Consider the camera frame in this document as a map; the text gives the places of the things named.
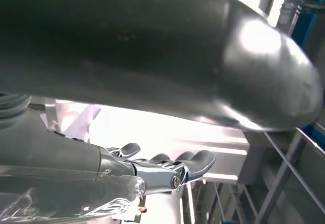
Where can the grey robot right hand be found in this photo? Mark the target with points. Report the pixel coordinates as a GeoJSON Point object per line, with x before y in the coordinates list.
{"type": "Point", "coordinates": [127, 47]}

